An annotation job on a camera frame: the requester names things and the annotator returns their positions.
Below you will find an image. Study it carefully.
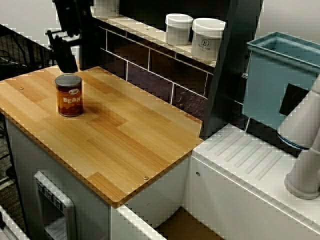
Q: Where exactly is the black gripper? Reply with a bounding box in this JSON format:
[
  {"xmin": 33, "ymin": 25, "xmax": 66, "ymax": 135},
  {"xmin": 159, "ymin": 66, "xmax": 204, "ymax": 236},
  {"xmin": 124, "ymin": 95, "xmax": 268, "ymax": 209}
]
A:
[{"xmin": 45, "ymin": 0, "xmax": 84, "ymax": 74}]

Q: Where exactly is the orange beans can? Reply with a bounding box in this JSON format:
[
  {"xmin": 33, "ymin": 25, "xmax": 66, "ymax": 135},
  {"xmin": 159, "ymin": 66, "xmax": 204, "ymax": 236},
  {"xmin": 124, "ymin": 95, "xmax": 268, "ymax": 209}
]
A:
[{"xmin": 54, "ymin": 74, "xmax": 84, "ymax": 118}]

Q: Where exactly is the white jar with printed logo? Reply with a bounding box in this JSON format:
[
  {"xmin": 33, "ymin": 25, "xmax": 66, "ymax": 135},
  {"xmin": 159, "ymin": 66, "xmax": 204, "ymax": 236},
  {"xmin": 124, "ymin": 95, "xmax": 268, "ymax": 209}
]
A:
[
  {"xmin": 94, "ymin": 0, "xmax": 120, "ymax": 16},
  {"xmin": 191, "ymin": 17, "xmax": 227, "ymax": 62}
]

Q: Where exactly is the plain white lidded jar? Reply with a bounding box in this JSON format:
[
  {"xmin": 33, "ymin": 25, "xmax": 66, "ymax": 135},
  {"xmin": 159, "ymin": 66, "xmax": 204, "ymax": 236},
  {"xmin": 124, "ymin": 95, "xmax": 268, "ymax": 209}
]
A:
[{"xmin": 164, "ymin": 13, "xmax": 194, "ymax": 47}]

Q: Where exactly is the grey ice dispenser panel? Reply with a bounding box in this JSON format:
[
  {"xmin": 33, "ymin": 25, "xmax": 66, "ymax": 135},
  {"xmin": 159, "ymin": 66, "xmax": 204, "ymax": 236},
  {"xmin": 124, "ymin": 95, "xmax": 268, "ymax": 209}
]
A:
[{"xmin": 33, "ymin": 170, "xmax": 77, "ymax": 240}]

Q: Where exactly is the black hutch with tile backsplash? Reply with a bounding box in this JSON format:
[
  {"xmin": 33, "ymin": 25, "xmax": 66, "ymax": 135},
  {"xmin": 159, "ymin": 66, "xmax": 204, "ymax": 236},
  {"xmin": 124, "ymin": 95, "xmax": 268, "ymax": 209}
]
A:
[{"xmin": 79, "ymin": 0, "xmax": 265, "ymax": 141}]

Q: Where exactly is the teal plastic bin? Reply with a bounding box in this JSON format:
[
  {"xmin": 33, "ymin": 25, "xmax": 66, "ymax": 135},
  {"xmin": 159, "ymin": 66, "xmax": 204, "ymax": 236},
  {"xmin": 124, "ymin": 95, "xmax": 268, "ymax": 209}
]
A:
[{"xmin": 241, "ymin": 31, "xmax": 320, "ymax": 133}]

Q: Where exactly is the white sink with drainboard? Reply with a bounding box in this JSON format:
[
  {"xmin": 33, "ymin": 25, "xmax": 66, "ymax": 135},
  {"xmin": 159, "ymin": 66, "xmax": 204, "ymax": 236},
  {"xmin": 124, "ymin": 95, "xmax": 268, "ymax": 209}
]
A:
[{"xmin": 109, "ymin": 123, "xmax": 320, "ymax": 240}]

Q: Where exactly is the black square bin label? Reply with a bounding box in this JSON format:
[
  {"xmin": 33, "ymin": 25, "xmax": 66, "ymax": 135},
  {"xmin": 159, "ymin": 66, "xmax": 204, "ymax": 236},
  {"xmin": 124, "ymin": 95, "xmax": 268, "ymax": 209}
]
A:
[{"xmin": 279, "ymin": 83, "xmax": 311, "ymax": 117}]

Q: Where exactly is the grey curved toy faucet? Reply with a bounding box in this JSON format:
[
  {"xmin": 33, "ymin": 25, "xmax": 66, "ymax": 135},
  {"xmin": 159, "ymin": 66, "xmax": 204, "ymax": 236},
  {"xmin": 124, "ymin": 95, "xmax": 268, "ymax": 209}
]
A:
[{"xmin": 276, "ymin": 73, "xmax": 320, "ymax": 201}]

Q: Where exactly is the aluminium frame rail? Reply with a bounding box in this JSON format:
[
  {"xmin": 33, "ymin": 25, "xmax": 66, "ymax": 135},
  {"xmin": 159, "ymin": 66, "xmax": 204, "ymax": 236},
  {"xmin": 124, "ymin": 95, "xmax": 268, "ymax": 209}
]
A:
[{"xmin": 0, "ymin": 203, "xmax": 31, "ymax": 240}]

